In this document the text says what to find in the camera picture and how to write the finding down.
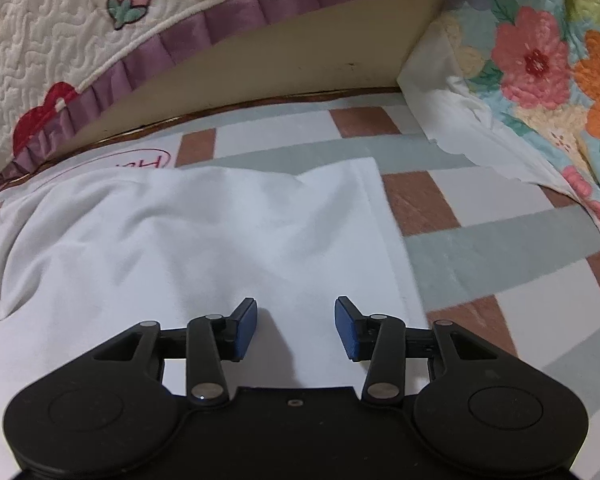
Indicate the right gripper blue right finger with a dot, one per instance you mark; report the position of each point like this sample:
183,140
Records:
379,341

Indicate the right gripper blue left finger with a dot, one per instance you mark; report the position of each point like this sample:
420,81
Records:
211,340

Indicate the white t-shirt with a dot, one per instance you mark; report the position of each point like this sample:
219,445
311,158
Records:
84,258

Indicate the checkered happy dog blanket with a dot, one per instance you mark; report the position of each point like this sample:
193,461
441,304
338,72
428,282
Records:
516,263

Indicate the floral quilted pillow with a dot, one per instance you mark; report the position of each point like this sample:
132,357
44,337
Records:
514,85

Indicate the red bear quilted blanket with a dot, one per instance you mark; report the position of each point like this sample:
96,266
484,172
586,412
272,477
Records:
63,62

